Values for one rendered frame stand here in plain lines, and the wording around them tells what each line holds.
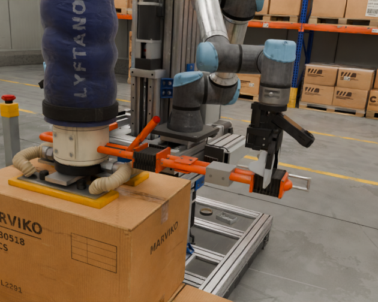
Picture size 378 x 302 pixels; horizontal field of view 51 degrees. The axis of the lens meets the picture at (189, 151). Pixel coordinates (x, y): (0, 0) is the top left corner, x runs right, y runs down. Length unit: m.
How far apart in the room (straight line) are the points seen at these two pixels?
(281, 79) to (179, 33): 0.90
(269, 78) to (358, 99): 7.11
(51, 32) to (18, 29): 11.99
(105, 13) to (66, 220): 0.58
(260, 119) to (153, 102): 0.85
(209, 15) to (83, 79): 0.40
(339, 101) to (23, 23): 9.27
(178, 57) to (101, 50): 0.69
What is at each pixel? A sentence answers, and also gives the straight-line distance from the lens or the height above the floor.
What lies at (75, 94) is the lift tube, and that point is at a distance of 1.16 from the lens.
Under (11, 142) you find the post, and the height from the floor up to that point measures 0.80.
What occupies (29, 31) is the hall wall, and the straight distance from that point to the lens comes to 13.43.
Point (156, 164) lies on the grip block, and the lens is 1.13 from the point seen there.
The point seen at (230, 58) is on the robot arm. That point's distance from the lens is 1.04.
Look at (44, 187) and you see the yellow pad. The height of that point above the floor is 0.96.
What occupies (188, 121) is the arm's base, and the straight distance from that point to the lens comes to 1.60.
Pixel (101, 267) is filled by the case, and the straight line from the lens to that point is 1.16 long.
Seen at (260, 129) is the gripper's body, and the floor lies 1.21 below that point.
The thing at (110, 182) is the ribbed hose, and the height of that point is 1.02.
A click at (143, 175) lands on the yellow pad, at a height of 0.96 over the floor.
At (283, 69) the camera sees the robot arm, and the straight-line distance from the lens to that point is 0.98.
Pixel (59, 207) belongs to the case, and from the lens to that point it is 1.17.
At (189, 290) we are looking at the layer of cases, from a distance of 1.51.
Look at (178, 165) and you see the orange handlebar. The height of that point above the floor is 1.08.
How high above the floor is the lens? 1.45
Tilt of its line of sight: 18 degrees down
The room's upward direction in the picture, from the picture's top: 4 degrees clockwise
